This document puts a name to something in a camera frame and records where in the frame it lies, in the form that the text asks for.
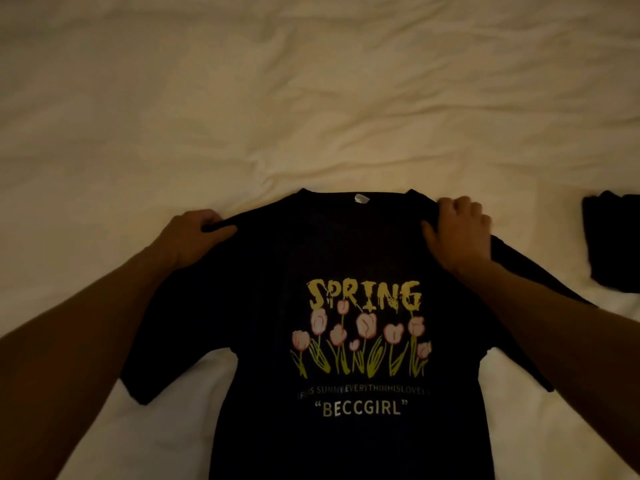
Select person's left hand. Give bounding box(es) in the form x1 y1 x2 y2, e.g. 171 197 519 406
156 209 238 271

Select person's right hand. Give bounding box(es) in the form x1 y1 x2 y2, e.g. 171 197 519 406
420 196 493 277

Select black flower print t-shirt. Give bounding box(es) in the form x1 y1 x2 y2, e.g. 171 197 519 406
119 188 596 480

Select person's right forearm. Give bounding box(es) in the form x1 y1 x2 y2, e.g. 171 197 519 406
452 260 640 473

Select person's left forearm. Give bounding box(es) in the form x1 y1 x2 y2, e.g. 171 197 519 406
0 245 178 480

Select white bed sheet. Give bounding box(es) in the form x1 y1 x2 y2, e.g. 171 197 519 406
0 0 640 480

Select folded black garment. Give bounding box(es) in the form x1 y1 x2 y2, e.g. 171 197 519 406
581 190 640 294

